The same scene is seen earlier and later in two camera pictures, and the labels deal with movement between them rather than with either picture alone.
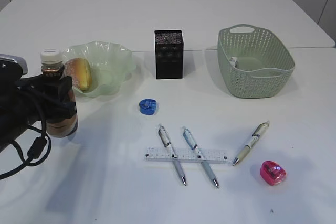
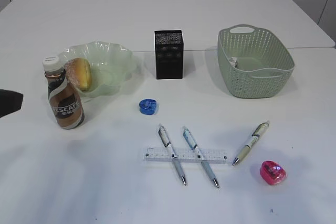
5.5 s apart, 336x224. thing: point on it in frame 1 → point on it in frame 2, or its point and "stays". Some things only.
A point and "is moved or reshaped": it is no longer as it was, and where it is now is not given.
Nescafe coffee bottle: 51,62 is moved or reshaped
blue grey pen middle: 190,138 stays
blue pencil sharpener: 147,106 stays
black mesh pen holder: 169,51 stays
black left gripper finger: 59,89 → 10,101
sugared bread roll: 80,69 stays
